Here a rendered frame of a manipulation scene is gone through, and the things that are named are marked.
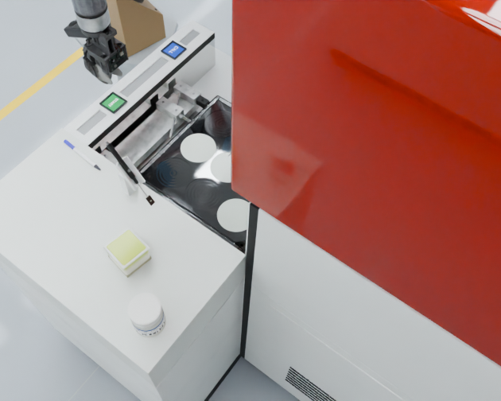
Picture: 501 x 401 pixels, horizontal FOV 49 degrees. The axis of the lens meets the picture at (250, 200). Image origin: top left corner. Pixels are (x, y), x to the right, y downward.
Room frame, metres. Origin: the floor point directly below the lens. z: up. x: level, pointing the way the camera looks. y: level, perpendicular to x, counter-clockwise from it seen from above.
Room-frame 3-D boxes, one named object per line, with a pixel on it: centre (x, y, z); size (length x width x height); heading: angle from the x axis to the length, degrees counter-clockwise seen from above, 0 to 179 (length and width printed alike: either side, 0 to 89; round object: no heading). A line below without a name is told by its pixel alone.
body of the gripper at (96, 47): (0.99, 0.39, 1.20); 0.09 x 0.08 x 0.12; 56
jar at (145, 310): (0.38, 0.21, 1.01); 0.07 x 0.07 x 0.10
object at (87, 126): (1.10, 0.33, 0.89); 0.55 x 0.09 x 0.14; 147
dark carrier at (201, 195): (0.85, 0.07, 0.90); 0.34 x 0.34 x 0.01; 57
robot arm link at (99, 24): (0.99, 0.39, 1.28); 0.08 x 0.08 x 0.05
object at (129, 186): (0.71, 0.29, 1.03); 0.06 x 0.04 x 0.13; 57
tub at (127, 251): (0.53, 0.27, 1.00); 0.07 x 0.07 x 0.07; 48
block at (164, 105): (1.05, 0.26, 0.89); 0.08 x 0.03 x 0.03; 57
